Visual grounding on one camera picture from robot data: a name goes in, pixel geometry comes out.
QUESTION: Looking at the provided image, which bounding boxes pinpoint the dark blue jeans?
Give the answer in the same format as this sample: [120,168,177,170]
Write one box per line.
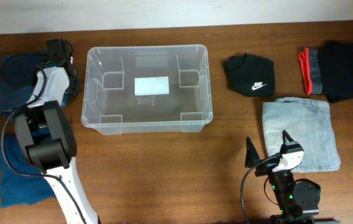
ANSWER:
[0,51,70,118]

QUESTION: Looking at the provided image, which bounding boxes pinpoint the clear plastic storage container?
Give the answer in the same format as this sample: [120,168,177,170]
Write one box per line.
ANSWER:
[81,44,213,135]

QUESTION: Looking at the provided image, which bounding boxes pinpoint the dark blue teal cloth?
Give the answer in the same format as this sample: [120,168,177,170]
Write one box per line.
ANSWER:
[0,135,55,208]

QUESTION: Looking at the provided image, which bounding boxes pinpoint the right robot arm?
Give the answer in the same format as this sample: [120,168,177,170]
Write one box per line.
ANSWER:
[241,130,321,223]

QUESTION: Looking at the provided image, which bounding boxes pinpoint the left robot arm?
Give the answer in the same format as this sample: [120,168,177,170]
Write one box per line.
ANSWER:
[9,53,100,223]

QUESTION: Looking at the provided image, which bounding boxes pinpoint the white label in container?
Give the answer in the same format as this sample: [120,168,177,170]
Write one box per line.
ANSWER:
[134,77,170,96]

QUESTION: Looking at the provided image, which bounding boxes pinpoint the folded light blue jeans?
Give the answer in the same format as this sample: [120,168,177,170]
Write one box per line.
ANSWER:
[262,97,341,173]

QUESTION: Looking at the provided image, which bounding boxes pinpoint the black Nike shirt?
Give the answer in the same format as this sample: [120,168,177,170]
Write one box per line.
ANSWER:
[222,53,275,97]

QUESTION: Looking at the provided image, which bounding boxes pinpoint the black shorts red waistband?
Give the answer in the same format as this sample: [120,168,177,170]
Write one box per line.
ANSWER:
[298,40,353,103]

